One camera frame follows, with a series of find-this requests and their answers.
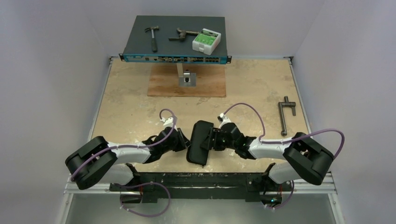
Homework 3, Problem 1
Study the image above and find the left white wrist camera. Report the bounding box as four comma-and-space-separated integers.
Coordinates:
161, 117, 175, 128

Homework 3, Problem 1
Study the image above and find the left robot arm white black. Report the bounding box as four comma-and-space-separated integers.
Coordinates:
65, 127, 191, 191

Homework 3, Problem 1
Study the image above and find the network switch rack unit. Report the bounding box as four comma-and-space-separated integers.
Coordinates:
119, 15, 232, 64

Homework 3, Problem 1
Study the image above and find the black zippered tool case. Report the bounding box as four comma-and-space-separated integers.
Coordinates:
186, 120, 214, 166

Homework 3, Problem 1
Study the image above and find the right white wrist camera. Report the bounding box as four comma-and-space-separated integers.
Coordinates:
217, 113, 231, 128

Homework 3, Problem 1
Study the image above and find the white green plastic box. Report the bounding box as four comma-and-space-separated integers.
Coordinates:
192, 28, 221, 55

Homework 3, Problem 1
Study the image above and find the rusty metal clamp tool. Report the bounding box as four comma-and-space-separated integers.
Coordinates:
168, 28, 199, 42

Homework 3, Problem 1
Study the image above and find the dark metal clamp bar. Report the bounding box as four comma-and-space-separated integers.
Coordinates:
278, 96, 297, 137

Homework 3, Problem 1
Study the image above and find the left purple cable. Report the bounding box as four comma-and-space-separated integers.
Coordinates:
70, 108, 178, 182

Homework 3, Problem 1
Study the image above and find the claw hammer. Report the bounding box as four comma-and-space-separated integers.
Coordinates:
144, 26, 159, 53

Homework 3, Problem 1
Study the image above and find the wooden board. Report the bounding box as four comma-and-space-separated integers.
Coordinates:
147, 63, 226, 98

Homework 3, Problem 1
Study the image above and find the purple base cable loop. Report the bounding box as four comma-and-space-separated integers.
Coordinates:
120, 181, 171, 217

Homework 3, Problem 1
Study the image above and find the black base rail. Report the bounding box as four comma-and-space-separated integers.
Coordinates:
109, 170, 292, 205

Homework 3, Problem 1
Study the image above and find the metal stand bracket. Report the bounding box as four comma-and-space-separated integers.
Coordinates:
177, 63, 197, 87

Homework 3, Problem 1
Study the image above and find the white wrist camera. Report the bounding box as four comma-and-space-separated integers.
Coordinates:
217, 113, 231, 128
161, 117, 175, 128

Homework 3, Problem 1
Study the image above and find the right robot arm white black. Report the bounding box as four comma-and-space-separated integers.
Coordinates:
200, 123, 335, 190

